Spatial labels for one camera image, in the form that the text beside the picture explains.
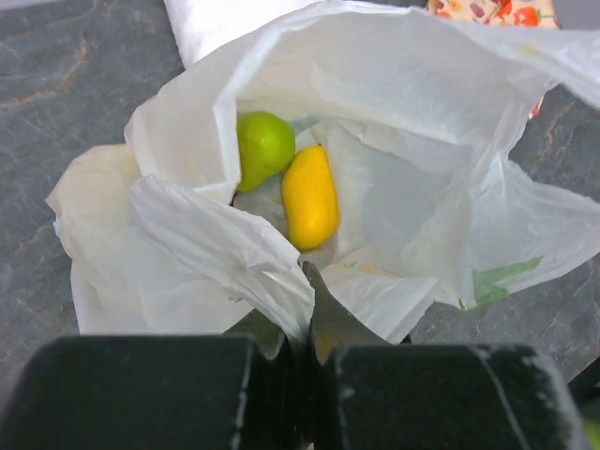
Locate white plastic bag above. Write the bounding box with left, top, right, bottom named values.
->
left=47, top=2, right=599, bottom=342

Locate green fake pear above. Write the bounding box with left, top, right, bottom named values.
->
left=236, top=111, right=295, bottom=192

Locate yellow fake mango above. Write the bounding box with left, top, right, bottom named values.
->
left=281, top=145, right=339, bottom=252

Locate orange floral folded cloth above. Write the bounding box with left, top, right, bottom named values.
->
left=425, top=0, right=562, bottom=119

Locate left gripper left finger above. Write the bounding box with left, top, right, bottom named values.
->
left=1, top=311, right=300, bottom=449

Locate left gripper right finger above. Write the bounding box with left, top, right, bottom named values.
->
left=302, top=262, right=591, bottom=449

